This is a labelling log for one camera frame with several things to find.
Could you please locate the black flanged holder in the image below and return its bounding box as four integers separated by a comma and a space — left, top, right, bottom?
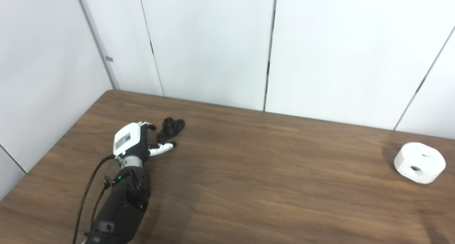
156, 117, 186, 144

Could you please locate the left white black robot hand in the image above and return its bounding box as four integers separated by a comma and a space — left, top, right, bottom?
113, 121, 177, 162

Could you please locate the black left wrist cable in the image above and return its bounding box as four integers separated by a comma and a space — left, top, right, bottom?
72, 154, 116, 244

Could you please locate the round white piece with holes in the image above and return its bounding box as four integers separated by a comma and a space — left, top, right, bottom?
394, 142, 446, 184

